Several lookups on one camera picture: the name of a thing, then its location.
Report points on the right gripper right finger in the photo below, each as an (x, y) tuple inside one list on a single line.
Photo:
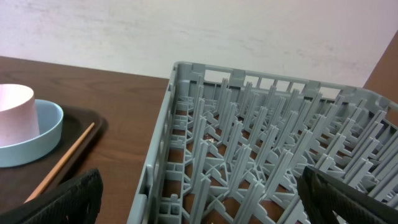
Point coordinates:
[(324, 197)]

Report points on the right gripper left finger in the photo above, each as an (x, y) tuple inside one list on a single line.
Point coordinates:
[(77, 200)]

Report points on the light blue small bowl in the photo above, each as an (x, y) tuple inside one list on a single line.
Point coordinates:
[(50, 120)]

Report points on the pink cup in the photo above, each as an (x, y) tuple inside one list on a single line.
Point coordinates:
[(19, 121)]

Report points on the grey dishwasher rack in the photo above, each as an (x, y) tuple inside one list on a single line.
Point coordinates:
[(229, 145)]

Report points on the wooden chopstick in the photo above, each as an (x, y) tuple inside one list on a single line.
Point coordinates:
[(59, 165)]

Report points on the brown serving tray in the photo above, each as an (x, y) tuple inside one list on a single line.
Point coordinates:
[(17, 183)]

